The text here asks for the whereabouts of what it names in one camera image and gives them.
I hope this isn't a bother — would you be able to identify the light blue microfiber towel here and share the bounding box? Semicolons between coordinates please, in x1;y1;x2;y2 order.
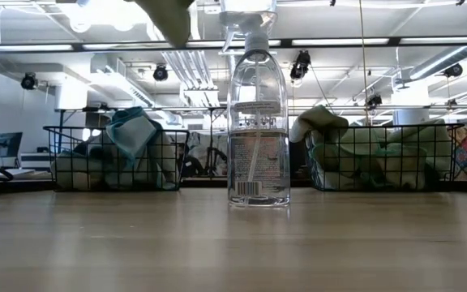
146;130;178;191

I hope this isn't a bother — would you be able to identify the pale green microfiber towel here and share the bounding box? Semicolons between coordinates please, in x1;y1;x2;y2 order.
289;104;350;144

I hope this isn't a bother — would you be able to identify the clear spray bottle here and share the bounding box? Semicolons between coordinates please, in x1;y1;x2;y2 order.
218;11;291;208

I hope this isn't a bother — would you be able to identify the black ceiling spotlight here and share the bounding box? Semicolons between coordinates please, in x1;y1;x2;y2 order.
289;50;312;81
20;71;39;91
443;63;464;78
152;64;169;82
365;93;383;110

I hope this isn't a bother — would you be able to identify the white box stack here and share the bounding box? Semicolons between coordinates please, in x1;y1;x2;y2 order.
0;152;53;180

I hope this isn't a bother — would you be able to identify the black monitor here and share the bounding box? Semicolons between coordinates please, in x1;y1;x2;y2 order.
0;131;24;160

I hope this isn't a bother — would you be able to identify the thin hanging cord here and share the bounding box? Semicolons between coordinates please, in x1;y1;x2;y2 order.
358;0;369;127

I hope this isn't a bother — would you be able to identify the black wire basket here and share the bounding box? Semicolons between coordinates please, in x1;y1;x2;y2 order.
304;123;465;192
42;124;190;192

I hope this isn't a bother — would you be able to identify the silver ventilation duct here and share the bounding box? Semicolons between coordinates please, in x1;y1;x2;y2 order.
409;43;467;81

